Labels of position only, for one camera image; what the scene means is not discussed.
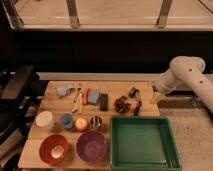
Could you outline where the white covered gripper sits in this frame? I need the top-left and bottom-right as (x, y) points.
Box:
(151, 71), (177, 104)

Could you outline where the dark red grape bunch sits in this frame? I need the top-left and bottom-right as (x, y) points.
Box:
(114, 96), (131, 113)

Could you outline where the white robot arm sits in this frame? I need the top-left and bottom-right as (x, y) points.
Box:
(152, 56), (213, 113)

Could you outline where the purple bowl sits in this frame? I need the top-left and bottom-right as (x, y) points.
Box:
(76, 131), (108, 162)

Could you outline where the red bowl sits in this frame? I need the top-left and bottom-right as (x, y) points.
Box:
(39, 134), (69, 165)

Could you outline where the green plastic tray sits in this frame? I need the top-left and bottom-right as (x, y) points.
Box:
(110, 116), (182, 171)

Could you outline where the black rectangular block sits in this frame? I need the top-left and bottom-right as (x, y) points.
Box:
(100, 93), (108, 111)

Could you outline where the blue sponge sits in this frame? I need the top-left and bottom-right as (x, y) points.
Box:
(88, 89), (100, 104)

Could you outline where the metal cup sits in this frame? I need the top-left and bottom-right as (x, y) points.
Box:
(90, 115), (103, 131)

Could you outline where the red marker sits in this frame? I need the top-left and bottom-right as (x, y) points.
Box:
(83, 89), (90, 105)

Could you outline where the orange fruit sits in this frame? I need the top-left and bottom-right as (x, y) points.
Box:
(75, 118), (89, 132)

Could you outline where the wooden board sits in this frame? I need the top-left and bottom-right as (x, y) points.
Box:
(18, 81), (160, 171)

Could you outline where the blue cup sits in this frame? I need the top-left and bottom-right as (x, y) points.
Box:
(60, 113), (73, 129)

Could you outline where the light blue cloth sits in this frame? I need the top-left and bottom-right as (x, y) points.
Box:
(56, 83), (74, 98)

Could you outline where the white cylindrical container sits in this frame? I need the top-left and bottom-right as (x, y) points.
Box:
(35, 111), (54, 131)

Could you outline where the black equipment at left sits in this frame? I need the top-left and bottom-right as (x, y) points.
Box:
(0, 65), (42, 158)

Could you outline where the black handled tool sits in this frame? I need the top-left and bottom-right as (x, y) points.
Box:
(134, 100), (142, 116)

